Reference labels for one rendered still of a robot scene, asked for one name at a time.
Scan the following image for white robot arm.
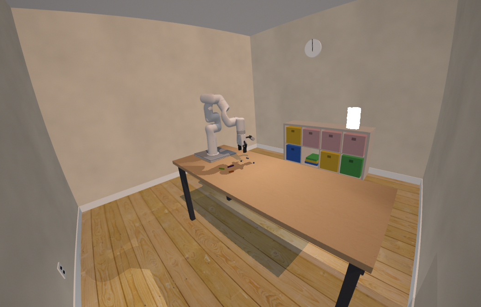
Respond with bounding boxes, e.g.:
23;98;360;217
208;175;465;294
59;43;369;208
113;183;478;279
200;94;246;156

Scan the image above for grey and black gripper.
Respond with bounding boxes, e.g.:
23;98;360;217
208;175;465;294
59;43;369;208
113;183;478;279
237;134;247;153

